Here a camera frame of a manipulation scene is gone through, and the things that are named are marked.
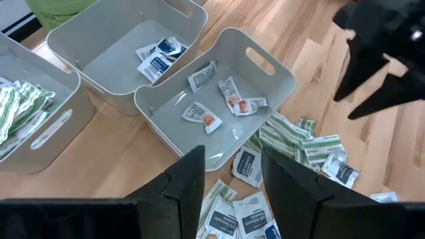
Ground green wipes canister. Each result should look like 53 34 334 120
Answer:
25 0 99 33

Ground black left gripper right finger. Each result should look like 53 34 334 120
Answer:
261 147 425 239

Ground black print white packet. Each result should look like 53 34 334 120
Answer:
187 60 217 93

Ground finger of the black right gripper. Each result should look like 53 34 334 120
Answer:
333 38 390 102
347 68 425 120

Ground crumpled blue print packet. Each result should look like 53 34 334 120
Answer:
321 148 361 189

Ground red print white packet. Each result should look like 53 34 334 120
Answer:
234 97 269 117
181 101 223 135
218 76 243 116

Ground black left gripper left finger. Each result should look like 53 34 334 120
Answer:
0 145 206 239

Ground dark print white packet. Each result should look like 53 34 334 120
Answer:
231 145 264 189
369 191 399 203
205 197 240 239
232 191 274 238

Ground white plastic storage bin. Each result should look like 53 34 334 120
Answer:
46 0 209 116
133 27 297 173
0 31 96 175

